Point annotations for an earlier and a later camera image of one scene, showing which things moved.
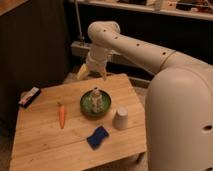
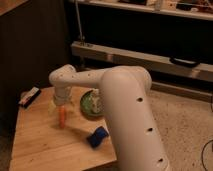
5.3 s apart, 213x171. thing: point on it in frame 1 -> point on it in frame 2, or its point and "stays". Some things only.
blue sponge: x=97 y=137 stays
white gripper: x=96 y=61 -> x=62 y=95
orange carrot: x=61 y=115 stays
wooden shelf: x=202 y=9 stays
